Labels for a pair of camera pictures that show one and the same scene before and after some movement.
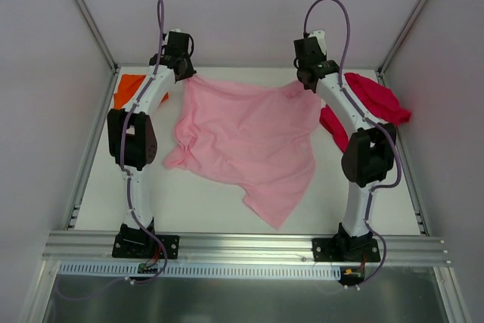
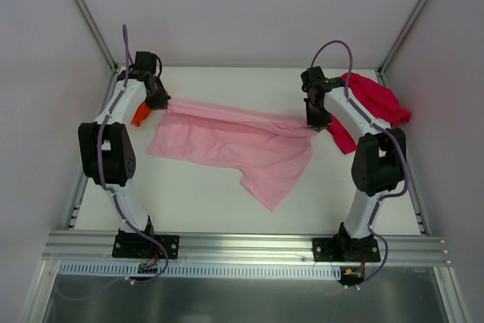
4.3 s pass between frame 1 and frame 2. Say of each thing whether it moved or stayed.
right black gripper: moved
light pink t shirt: moved
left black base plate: stayed
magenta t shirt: stayed
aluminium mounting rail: stayed
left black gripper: moved
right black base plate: stayed
